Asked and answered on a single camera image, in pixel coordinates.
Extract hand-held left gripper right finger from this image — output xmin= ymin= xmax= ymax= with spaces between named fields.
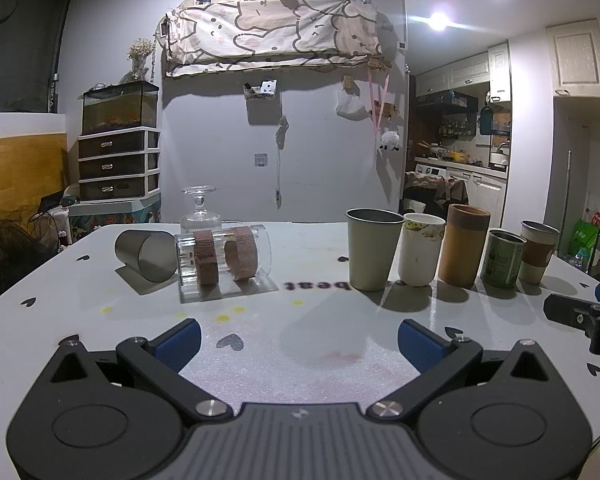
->
xmin=365 ymin=318 xmax=562 ymax=422

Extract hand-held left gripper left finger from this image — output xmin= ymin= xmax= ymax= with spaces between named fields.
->
xmin=40 ymin=319 xmax=234 ymax=424

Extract grey cup brown sleeve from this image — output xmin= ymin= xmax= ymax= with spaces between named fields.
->
xmin=517 ymin=220 xmax=561 ymax=284

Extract green printed metal cup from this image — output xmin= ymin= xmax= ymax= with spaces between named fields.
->
xmin=481 ymin=228 xmax=527 ymax=289

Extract white printed ceramic cup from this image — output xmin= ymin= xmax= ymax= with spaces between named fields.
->
xmin=397 ymin=213 xmax=447 ymax=288

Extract plain steel tumbler cup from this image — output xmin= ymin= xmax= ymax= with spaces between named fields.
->
xmin=114 ymin=229 xmax=179 ymax=284

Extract clear glass cup brown bands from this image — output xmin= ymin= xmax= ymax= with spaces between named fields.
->
xmin=174 ymin=224 xmax=274 ymax=289

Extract tall grey steel cup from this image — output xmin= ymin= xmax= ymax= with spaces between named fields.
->
xmin=346 ymin=208 xmax=405 ymax=292

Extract brown cylindrical cup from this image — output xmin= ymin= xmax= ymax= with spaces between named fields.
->
xmin=438 ymin=203 xmax=492 ymax=289

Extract green plastic bag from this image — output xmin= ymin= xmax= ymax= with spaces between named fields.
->
xmin=570 ymin=216 xmax=600 ymax=263

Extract clear ribbed glass goblet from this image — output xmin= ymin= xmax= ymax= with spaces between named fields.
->
xmin=179 ymin=186 xmax=224 ymax=234

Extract teal patterned cabinet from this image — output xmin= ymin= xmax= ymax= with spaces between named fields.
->
xmin=68 ymin=196 xmax=162 ymax=231

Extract dark cloth on chair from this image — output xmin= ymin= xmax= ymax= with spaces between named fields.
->
xmin=403 ymin=171 xmax=470 ymax=223

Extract washing machine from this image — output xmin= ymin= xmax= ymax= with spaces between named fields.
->
xmin=414 ymin=161 xmax=455 ymax=196

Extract white plastic drawer unit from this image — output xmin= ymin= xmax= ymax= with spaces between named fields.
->
xmin=77 ymin=127 xmax=161 ymax=204

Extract black mesh net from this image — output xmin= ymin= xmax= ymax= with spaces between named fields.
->
xmin=0 ymin=207 xmax=56 ymax=311

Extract white plush sheep toy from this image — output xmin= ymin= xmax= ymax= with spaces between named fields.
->
xmin=378 ymin=129 xmax=402 ymax=154

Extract wooden panel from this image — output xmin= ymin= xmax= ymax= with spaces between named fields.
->
xmin=0 ymin=131 xmax=69 ymax=221

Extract glass fish tank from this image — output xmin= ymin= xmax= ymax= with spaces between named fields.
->
xmin=81 ymin=80 xmax=160 ymax=136

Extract pink ribbon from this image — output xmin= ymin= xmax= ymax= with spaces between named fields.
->
xmin=366 ymin=62 xmax=394 ymax=148

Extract white plastic bag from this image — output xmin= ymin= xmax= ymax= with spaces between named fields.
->
xmin=335 ymin=87 xmax=366 ymax=121

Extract white kitchen upper cabinets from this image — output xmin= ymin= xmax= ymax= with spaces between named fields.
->
xmin=414 ymin=40 xmax=512 ymax=103

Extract dried flower bouquet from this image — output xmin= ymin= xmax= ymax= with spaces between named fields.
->
xmin=120 ymin=37 xmax=157 ymax=84

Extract ceiling light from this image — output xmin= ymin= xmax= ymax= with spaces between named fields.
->
xmin=426 ymin=10 xmax=453 ymax=34

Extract cartoon printed cloth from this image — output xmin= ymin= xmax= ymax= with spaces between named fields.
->
xmin=159 ymin=0 xmax=384 ymax=79

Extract black curtain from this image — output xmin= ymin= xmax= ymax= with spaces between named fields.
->
xmin=0 ymin=0 xmax=74 ymax=115

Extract hanging grey cable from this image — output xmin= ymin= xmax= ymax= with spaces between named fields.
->
xmin=274 ymin=115 xmax=289 ymax=210

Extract white wall cabinet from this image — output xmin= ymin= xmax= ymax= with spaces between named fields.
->
xmin=546 ymin=18 xmax=600 ymax=99

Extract small wall shelf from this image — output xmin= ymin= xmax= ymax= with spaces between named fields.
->
xmin=243 ymin=79 xmax=280 ymax=102

